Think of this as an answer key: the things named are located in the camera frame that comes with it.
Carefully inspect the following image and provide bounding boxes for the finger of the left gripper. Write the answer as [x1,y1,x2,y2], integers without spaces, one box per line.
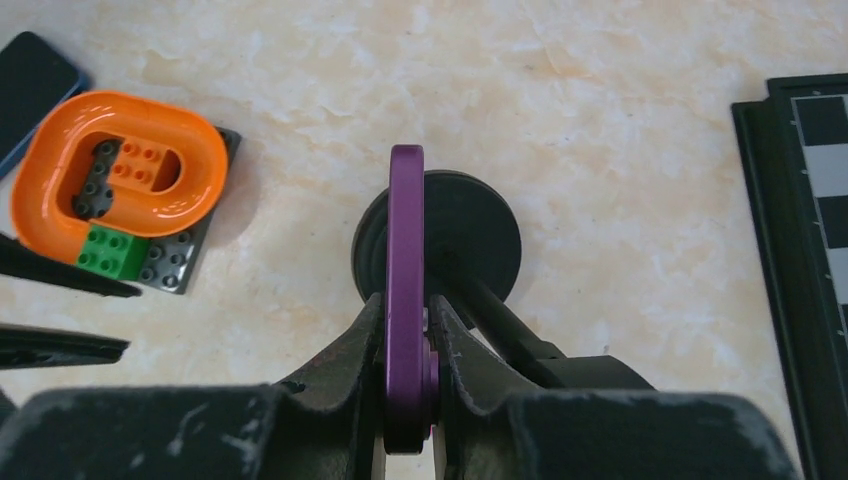
[1,233,142,298]
[1,324,130,370]

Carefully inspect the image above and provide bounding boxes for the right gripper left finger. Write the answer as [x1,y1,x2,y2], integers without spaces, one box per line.
[1,295,385,479]

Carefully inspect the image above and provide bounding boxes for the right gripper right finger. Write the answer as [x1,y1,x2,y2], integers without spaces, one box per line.
[429,296,797,479]

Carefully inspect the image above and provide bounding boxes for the black phone with purple edge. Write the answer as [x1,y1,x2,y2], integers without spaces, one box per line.
[384,145,439,455]

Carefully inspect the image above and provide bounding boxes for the black phone stand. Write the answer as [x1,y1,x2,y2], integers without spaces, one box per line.
[352,170,648,393]

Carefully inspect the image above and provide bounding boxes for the black phone lower left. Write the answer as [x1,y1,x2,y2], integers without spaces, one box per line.
[1,31,91,177]

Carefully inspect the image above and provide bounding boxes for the green building brick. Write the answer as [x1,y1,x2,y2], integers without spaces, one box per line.
[76,225,150,281]

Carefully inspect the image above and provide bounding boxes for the black grey chessboard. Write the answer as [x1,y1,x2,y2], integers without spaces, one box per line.
[731,73,847,479]

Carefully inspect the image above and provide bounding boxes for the orange plastic ring toy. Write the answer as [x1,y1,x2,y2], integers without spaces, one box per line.
[10,91,228,264]

